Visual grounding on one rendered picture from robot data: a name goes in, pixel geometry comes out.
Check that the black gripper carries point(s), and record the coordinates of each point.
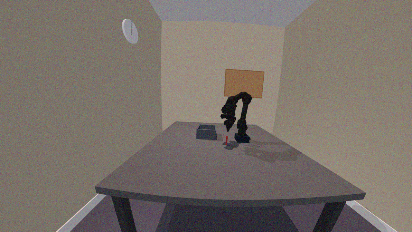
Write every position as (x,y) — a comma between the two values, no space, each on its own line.
(231,119)

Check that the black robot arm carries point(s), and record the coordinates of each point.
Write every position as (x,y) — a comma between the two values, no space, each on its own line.
(230,107)

